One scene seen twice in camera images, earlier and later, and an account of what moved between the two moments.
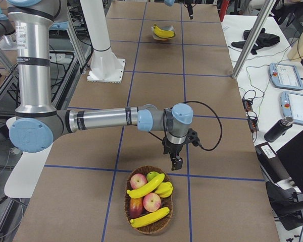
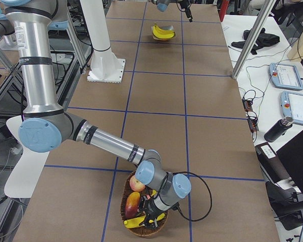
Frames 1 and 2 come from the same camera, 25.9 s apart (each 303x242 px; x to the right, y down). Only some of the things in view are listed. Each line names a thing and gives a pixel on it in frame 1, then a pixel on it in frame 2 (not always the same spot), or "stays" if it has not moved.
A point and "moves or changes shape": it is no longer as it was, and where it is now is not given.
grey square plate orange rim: x=165 y=27 stays
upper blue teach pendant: x=285 y=76 stays
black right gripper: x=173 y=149 → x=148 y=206
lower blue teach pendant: x=299 y=107 stays
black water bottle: x=278 y=128 stays
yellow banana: x=149 y=217 moves or changes shape
